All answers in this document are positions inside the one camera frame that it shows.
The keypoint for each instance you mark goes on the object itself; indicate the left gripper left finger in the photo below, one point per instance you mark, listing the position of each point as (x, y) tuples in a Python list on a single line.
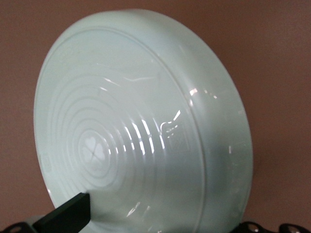
[(68, 213)]

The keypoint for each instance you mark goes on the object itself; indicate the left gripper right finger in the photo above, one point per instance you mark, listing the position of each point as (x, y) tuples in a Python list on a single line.
[(286, 229)]

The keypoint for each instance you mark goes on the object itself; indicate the pale green round plate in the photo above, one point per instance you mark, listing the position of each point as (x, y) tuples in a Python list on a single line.
[(145, 121)]

